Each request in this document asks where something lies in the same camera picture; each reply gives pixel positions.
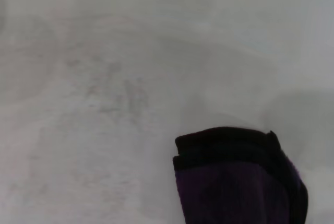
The purple rag with black edge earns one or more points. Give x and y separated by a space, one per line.
235 179

